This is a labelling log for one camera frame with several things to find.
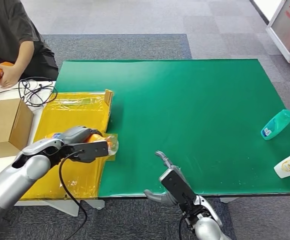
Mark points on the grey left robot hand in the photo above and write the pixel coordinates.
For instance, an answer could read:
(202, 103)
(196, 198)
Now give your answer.
(75, 134)

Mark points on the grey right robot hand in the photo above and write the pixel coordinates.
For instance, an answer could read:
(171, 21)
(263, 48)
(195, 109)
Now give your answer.
(172, 172)

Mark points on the orange bottle with clear cap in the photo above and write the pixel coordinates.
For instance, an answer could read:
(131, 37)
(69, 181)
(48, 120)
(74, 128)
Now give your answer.
(112, 145)

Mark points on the person's forearm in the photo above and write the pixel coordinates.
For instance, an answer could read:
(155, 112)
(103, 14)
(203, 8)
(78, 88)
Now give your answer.
(23, 58)

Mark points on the teal plastic bottle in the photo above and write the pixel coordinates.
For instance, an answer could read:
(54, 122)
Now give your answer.
(277, 124)

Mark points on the yellow plastic wrapped sheet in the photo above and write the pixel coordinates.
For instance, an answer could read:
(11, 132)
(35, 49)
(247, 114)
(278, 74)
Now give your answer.
(72, 112)

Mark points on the green table mat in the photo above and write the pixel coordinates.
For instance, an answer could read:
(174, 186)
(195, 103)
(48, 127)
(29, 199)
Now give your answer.
(185, 109)

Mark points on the brown cardboard box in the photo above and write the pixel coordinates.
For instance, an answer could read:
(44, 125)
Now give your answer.
(2, 126)

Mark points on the person's hand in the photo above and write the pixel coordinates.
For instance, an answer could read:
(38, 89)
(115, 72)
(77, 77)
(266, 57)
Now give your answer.
(8, 76)

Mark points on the white red display stand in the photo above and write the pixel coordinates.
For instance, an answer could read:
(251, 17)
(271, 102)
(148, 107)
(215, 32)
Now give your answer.
(288, 26)

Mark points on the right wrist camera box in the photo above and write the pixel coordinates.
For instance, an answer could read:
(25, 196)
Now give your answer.
(178, 188)

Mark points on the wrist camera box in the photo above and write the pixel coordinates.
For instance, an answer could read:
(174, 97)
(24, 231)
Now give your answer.
(92, 151)
(178, 188)

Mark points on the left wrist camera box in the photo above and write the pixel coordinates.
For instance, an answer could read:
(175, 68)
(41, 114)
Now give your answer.
(92, 151)

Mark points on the white table foot bracket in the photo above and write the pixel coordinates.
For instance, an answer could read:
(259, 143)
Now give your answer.
(67, 207)

